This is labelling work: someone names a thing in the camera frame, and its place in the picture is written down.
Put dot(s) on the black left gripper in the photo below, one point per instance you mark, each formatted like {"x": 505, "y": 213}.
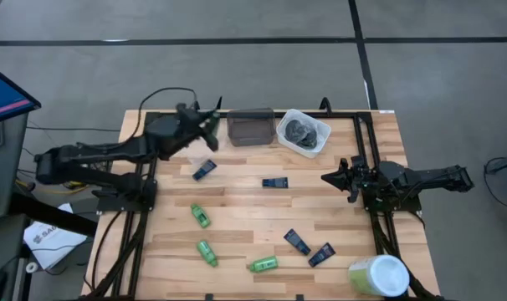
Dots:
{"x": 191, "y": 121}

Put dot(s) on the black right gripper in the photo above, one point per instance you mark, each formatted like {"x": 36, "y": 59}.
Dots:
{"x": 362, "y": 177}

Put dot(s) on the dark item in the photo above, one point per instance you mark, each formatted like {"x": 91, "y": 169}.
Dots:
{"x": 310, "y": 141}
{"x": 294, "y": 129}

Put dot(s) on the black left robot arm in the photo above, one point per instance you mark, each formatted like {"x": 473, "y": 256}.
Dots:
{"x": 111, "y": 150}

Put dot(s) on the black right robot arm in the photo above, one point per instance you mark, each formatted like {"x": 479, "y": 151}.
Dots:
{"x": 429, "y": 175}

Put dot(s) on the clear plastic bin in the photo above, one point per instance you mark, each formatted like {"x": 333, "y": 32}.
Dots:
{"x": 197, "y": 156}

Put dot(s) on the dark blue toiletry tube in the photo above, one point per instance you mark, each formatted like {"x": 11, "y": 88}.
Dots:
{"x": 275, "y": 182}
{"x": 297, "y": 242}
{"x": 204, "y": 170}
{"x": 321, "y": 255}

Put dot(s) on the grey plastic bin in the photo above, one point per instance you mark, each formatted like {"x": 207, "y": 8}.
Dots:
{"x": 251, "y": 127}

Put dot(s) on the white plastic bin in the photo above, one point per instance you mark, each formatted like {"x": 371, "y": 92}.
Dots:
{"x": 324, "y": 127}

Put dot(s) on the white sticker label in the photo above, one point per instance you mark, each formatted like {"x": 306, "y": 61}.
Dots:
{"x": 386, "y": 111}

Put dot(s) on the wipes canister with white lid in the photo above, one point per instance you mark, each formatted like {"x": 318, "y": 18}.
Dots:
{"x": 383, "y": 276}

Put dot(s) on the black desk beam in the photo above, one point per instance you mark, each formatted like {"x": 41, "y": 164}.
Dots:
{"x": 52, "y": 215}

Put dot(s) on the white printed paper sheet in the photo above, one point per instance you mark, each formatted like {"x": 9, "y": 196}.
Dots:
{"x": 52, "y": 242}

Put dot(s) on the monitor with blue screen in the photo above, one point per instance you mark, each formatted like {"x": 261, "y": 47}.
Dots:
{"x": 2, "y": 96}

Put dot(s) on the grey monitor stand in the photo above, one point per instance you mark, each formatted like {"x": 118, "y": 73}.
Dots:
{"x": 2, "y": 167}

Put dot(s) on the white tape roll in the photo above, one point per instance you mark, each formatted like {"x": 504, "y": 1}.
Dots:
{"x": 27, "y": 267}

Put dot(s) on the black metal rig frame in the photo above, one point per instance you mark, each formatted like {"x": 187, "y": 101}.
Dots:
{"x": 343, "y": 114}

